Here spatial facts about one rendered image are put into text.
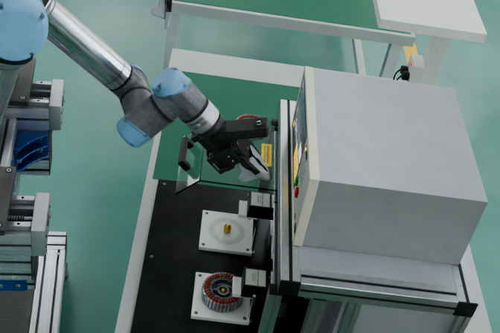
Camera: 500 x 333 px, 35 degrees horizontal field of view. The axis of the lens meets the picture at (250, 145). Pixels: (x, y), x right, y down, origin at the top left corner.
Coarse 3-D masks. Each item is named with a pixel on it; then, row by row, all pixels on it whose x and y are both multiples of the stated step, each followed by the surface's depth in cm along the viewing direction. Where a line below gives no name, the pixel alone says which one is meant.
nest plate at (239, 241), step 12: (204, 216) 228; (216, 216) 229; (228, 216) 230; (204, 228) 225; (216, 228) 225; (240, 228) 227; (252, 228) 228; (204, 240) 221; (216, 240) 222; (228, 240) 222; (240, 240) 223; (228, 252) 220; (240, 252) 220
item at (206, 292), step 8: (208, 280) 205; (216, 280) 206; (224, 280) 207; (232, 280) 207; (208, 288) 203; (216, 288) 206; (224, 288) 206; (208, 296) 201; (216, 296) 202; (224, 296) 204; (208, 304) 202; (216, 304) 201; (224, 304) 200; (232, 304) 201; (240, 304) 204
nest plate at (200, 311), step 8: (200, 272) 212; (200, 280) 210; (200, 288) 207; (200, 296) 205; (192, 304) 203; (200, 304) 203; (248, 304) 206; (192, 312) 201; (200, 312) 201; (208, 312) 202; (216, 312) 202; (224, 312) 202; (232, 312) 203; (240, 312) 203; (248, 312) 204; (216, 320) 201; (224, 320) 201; (232, 320) 201; (240, 320) 201; (248, 320) 201
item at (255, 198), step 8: (256, 192) 219; (248, 200) 220; (256, 200) 217; (264, 200) 217; (240, 208) 219; (248, 208) 216; (256, 208) 215; (264, 208) 215; (240, 216) 217; (248, 216) 217; (256, 216) 216; (264, 216) 216
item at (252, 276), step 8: (248, 272) 202; (256, 272) 203; (264, 272) 203; (240, 280) 205; (248, 280) 200; (256, 280) 201; (264, 280) 201; (232, 288) 203; (240, 288) 203; (248, 288) 199; (256, 288) 199; (264, 288) 199; (232, 296) 202; (240, 296) 201; (248, 296) 201; (256, 296) 201; (264, 296) 200; (288, 296) 201
